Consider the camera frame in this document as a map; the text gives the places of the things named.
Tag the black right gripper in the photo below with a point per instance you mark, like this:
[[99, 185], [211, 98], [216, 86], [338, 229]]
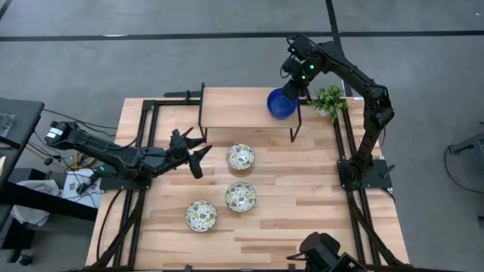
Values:
[[293, 90]]

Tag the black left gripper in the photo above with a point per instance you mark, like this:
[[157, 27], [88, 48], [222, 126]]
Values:
[[180, 151]]

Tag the blue plastic bowl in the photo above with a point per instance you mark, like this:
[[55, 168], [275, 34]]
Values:
[[279, 107]]

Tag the yellow pear-patterned ceramic bowl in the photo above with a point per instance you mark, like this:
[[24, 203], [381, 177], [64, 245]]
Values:
[[240, 196], [201, 215], [240, 156]]

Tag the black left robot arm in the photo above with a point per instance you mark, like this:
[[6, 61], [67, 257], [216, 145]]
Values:
[[113, 156]]

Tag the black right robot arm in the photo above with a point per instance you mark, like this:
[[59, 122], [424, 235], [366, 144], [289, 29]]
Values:
[[363, 81]]

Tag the green plant in white pot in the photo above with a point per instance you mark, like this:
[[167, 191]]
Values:
[[329, 100]]

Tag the wooden shelf with black legs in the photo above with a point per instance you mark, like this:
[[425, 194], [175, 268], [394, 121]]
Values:
[[242, 107]]

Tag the white paper sheet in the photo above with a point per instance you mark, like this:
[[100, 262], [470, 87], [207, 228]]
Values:
[[70, 196]]

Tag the black bulky device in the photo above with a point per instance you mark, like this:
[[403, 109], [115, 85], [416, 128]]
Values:
[[317, 247]]

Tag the black metal beam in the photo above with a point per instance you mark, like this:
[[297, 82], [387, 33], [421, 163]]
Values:
[[49, 202]]

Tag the dark grey desk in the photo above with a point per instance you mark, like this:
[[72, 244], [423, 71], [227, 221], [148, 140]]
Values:
[[22, 117]]

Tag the bin with white liner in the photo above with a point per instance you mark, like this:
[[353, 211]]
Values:
[[34, 218]]

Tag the grey equipment stand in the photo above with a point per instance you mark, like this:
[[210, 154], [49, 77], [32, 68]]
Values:
[[469, 145]]

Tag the small black floor object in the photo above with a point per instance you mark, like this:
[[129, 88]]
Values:
[[24, 260]]

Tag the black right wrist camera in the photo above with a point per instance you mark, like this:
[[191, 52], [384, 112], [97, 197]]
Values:
[[291, 65]]

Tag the black metal rail frame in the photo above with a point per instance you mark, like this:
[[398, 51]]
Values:
[[145, 124]]

